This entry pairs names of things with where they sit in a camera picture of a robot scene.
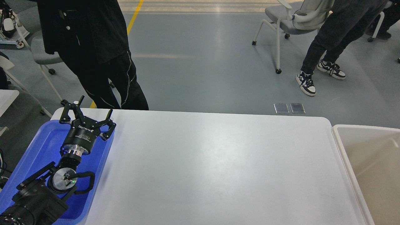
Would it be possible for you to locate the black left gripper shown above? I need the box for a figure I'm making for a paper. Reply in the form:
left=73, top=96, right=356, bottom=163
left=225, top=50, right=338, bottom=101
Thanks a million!
left=59, top=96, right=116, bottom=155

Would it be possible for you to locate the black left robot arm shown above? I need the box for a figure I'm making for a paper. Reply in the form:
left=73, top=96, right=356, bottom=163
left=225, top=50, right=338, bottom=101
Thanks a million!
left=1, top=97, right=116, bottom=225

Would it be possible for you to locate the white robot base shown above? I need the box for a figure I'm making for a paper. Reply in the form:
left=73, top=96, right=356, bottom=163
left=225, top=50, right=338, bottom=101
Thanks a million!
left=0, top=9, right=30, bottom=49

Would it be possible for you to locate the blue plastic tray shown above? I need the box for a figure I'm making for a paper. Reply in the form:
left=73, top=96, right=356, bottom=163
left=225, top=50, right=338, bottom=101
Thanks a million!
left=0, top=120, right=114, bottom=225

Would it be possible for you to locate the white side table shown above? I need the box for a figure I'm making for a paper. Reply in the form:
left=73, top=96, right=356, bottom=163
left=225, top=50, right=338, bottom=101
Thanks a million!
left=0, top=89, right=20, bottom=116

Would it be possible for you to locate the person in black clothes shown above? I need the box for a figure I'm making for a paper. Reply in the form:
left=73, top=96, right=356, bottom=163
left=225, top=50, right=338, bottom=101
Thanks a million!
left=36, top=0, right=149, bottom=111

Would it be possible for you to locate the grey chair left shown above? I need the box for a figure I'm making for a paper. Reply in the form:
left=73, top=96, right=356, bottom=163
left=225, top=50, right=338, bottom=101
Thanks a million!
left=6, top=0, right=62, bottom=101

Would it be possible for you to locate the grey chair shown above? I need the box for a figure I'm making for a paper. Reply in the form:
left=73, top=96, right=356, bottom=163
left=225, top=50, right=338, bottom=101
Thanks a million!
left=6, top=0, right=62, bottom=101
left=252, top=0, right=334, bottom=74

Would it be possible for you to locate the left metal floor plate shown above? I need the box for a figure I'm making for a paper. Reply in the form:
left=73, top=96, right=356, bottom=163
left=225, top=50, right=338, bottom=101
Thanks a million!
left=274, top=103, right=290, bottom=114

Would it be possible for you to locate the metal floor plate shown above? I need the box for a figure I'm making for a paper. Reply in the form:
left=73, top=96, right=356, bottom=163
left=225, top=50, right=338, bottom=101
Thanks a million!
left=290, top=103, right=306, bottom=114
left=274, top=103, right=290, bottom=114

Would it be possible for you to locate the right metal floor plate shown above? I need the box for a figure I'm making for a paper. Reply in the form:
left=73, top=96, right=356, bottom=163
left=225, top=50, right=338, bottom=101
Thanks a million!
left=290, top=103, right=306, bottom=114

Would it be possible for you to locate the grey chair right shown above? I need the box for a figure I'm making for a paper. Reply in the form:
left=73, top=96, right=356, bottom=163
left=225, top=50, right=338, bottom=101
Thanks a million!
left=252, top=0, right=334, bottom=74

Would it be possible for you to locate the person in dark jeans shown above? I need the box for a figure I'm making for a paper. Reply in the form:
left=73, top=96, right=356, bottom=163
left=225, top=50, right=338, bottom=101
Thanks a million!
left=296, top=0, right=387, bottom=96

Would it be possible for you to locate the white plastic bin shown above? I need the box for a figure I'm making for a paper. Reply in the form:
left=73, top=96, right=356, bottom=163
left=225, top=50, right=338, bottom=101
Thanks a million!
left=332, top=124, right=400, bottom=225

